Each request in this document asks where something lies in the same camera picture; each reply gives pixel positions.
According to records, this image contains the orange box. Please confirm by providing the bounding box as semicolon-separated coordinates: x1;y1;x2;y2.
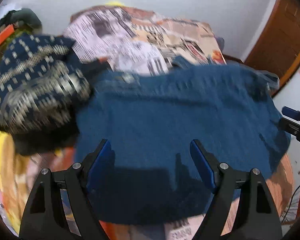
0;24;14;45

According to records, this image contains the yellow curved headboard cushion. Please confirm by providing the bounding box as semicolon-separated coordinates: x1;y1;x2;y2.
106;1;125;7

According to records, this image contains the navy patterned knit sweater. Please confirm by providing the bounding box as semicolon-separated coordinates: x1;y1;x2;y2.
0;34;91;134

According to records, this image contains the brown wooden door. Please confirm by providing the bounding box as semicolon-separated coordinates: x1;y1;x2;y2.
244;0;300;88

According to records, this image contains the blue denim jacket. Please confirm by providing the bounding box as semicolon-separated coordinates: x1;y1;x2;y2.
75;57;290;225

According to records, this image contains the yellow blanket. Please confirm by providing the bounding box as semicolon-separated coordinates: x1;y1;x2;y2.
0;125;63;235

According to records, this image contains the newspaper print bed quilt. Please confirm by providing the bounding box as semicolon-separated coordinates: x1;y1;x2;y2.
5;4;294;240

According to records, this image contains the black clothes pile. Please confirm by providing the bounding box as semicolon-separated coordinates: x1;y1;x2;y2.
12;54;110;156

